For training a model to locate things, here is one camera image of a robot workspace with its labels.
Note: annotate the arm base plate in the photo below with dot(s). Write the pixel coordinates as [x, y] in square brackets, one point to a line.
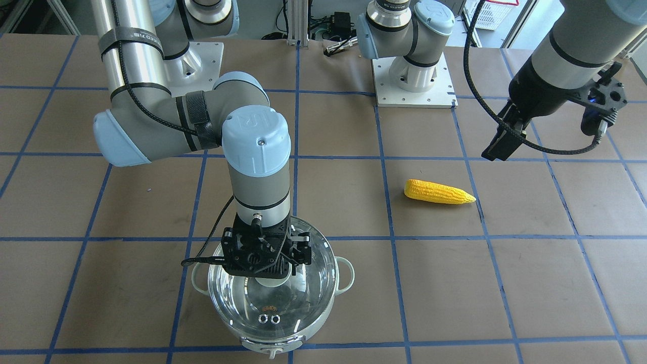
[403, 85]
[196, 69]

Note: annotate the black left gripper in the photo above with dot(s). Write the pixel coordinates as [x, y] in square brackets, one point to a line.
[537, 96]

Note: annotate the yellow corn cob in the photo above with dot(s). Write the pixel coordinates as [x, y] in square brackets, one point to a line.
[424, 190]

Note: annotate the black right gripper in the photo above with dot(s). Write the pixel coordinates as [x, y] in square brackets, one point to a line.
[228, 244]

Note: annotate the black power adapter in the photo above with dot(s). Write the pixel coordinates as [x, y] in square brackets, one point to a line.
[340, 24]

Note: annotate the metal connector plug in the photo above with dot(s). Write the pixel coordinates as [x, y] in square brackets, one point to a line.
[340, 46]

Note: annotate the white plastic basket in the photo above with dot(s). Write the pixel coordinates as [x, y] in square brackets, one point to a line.
[493, 13]

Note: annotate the glass pot lid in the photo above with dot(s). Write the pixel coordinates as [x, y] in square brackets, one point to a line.
[275, 303]

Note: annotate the pale green cooking pot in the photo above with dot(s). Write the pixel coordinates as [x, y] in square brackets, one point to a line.
[323, 303]

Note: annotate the aluminium frame post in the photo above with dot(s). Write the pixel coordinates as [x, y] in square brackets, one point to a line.
[298, 23]

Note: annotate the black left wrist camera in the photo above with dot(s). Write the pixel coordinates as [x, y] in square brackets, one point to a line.
[603, 99]

